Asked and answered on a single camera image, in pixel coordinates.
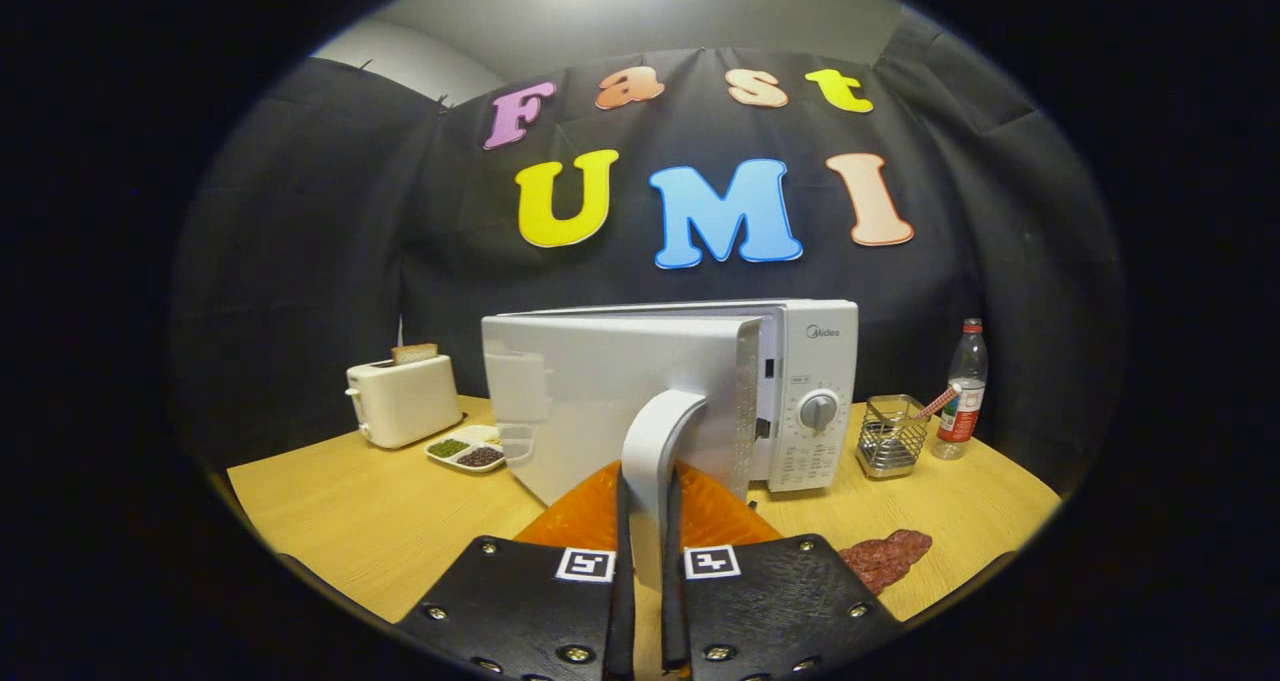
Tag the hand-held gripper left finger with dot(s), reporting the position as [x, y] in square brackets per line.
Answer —
[625, 581]

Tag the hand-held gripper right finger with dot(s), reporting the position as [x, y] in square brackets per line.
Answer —
[672, 581]

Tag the white toaster oven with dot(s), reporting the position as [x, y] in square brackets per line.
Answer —
[600, 391]

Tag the brown fried chicken drumstick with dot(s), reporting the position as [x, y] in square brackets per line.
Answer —
[885, 556]

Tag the cream bread toaster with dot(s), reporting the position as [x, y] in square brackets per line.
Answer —
[405, 401]

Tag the white divided dish with beans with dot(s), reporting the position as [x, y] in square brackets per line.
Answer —
[465, 451]

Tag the toast slice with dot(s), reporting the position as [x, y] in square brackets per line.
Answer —
[414, 353]

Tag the red white striped straw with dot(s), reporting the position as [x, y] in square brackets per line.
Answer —
[940, 401]

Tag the clear plastic bottle red label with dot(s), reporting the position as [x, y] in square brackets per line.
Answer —
[962, 401]

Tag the black backdrop cloth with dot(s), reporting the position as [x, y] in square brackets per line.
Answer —
[300, 261]

